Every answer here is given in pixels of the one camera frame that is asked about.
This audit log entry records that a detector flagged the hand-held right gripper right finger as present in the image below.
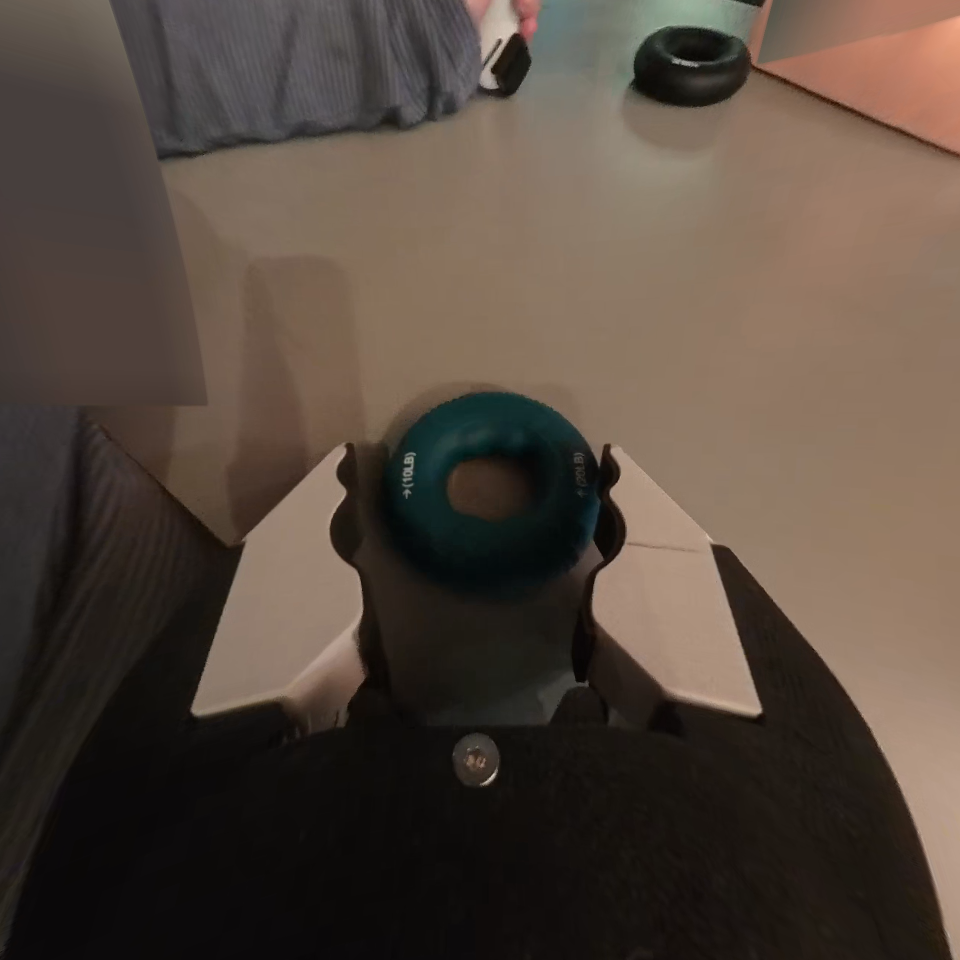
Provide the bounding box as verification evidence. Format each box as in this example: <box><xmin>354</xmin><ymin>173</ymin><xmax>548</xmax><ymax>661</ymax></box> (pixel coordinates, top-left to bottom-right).
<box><xmin>572</xmin><ymin>444</ymin><xmax>764</xmax><ymax>734</ymax></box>

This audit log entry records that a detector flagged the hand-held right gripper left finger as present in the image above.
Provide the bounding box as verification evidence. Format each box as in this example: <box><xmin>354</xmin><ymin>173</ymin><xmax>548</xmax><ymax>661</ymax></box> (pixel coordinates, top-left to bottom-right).
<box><xmin>191</xmin><ymin>442</ymin><xmax>393</xmax><ymax>735</ymax></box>

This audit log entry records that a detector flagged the black rubber grip ring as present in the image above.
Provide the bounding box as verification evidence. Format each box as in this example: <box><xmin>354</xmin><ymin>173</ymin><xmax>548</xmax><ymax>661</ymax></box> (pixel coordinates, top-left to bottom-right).
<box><xmin>633</xmin><ymin>24</ymin><xmax>752</xmax><ymax>108</ymax></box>

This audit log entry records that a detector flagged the teal rubber grip ring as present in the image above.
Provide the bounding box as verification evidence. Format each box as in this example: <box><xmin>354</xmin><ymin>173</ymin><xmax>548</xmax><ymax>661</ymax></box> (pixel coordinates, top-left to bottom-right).
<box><xmin>382</xmin><ymin>388</ymin><xmax>603</xmax><ymax>601</ymax></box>

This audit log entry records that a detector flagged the person's striped grey clothing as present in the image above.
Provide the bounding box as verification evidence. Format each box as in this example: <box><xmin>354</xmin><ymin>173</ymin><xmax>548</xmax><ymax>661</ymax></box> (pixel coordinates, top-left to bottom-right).
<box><xmin>111</xmin><ymin>0</ymin><xmax>483</xmax><ymax>160</ymax></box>

